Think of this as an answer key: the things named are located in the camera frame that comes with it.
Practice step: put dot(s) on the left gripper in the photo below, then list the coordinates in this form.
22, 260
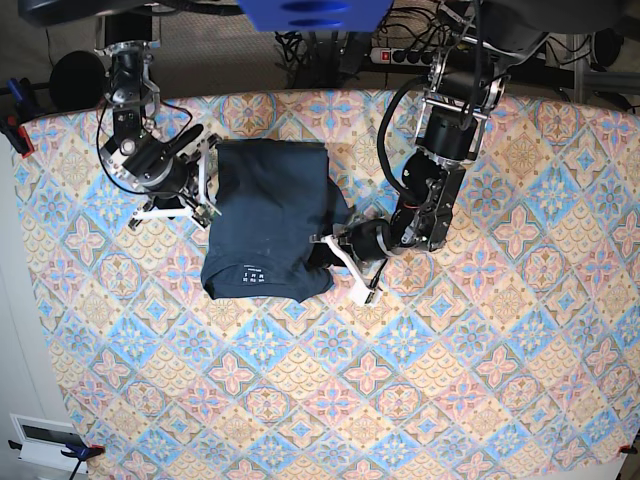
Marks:
362, 242

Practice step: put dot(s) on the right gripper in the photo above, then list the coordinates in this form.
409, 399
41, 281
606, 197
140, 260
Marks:
185, 169

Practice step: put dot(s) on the dark blue t-shirt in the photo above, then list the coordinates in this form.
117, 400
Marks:
273, 196

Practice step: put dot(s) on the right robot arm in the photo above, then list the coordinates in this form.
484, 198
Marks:
132, 96

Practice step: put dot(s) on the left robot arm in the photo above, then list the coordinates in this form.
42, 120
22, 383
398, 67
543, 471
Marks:
466, 77

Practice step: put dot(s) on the black round stool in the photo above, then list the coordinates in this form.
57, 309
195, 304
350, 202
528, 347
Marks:
77, 82

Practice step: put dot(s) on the red black clamp left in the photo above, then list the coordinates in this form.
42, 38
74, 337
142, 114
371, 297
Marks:
17, 135

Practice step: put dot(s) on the white power strip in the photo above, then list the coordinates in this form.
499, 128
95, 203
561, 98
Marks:
399, 60

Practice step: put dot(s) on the patterned tablecloth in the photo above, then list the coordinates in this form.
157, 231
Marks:
511, 352

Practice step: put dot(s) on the blue clamp bottom left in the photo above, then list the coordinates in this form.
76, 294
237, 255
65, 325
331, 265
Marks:
80, 451

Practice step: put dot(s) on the white floor vent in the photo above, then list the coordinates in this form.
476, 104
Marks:
43, 442

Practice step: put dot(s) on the red clamp bottom right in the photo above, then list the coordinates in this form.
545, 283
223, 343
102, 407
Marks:
628, 450

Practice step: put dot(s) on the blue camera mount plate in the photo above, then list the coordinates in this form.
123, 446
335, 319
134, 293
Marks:
315, 15

